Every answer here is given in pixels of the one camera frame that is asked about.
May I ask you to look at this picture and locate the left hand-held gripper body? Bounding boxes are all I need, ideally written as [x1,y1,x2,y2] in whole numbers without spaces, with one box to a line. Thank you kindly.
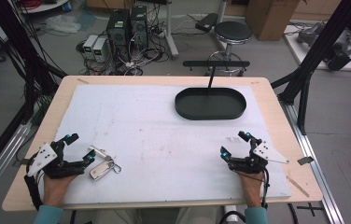
[26,140,86,180]

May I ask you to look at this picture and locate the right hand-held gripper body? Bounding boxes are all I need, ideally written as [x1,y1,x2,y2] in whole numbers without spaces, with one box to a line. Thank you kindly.
[228,139,290,175]

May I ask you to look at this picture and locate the person's left hand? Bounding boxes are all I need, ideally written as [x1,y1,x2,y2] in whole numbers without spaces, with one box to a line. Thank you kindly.
[43,174,78,207]

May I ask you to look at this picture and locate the person's right hand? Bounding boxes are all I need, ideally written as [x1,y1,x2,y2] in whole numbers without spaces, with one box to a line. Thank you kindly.
[236,170,265,209]

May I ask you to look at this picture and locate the small black card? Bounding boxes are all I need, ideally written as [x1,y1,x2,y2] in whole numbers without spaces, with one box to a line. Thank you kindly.
[296,156,316,166]

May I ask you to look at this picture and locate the black oval tray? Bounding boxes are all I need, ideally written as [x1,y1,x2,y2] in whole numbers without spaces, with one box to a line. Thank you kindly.
[174,87,247,121]

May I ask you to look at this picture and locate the white foam mat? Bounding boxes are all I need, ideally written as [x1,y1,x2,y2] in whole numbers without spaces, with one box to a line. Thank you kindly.
[42,84,292,206]

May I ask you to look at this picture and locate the black stand with crossbar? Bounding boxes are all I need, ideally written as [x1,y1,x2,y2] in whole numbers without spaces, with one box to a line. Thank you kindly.
[182,60,251,90]

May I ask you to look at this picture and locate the white power supply unit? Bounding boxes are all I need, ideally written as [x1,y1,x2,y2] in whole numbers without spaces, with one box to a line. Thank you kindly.
[82,34,99,61]
[91,36,108,63]

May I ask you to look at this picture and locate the black round stool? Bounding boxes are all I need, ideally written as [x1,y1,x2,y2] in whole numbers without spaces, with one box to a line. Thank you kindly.
[207,21,254,77]

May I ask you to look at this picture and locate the white floor board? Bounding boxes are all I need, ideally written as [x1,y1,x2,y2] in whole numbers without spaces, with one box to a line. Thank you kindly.
[283,23,351,73]

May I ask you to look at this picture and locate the clear plastic bag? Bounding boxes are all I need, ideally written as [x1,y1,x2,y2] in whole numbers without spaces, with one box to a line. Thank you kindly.
[44,14,82,35]

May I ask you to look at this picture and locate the black computer tower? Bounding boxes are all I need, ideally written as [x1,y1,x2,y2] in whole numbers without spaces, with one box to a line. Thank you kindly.
[129,5,149,49]
[105,8,132,63]

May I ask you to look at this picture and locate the brown cardboard box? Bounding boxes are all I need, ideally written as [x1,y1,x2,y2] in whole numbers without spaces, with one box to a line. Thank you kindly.
[246,0,302,42]

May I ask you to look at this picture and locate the grey robot part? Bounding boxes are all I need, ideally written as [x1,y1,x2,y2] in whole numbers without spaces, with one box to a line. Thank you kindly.
[296,21,351,72]

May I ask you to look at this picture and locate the grey desk leg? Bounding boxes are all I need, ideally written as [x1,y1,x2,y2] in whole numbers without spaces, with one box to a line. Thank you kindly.
[163,0,180,61]

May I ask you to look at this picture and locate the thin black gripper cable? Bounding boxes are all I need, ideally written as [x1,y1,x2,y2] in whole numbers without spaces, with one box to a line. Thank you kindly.
[218,167,272,224]

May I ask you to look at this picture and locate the black sleeved gripper cable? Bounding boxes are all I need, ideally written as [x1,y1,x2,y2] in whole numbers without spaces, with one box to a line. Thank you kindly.
[23,170,45,212]

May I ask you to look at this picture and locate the aluminium frame rail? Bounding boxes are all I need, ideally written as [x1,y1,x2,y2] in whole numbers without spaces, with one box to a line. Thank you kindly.
[0,122,33,210]
[278,99,346,224]

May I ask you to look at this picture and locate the black metal frame post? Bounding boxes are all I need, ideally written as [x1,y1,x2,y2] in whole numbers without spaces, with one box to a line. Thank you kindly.
[0,0,69,125]
[270,0,351,136]

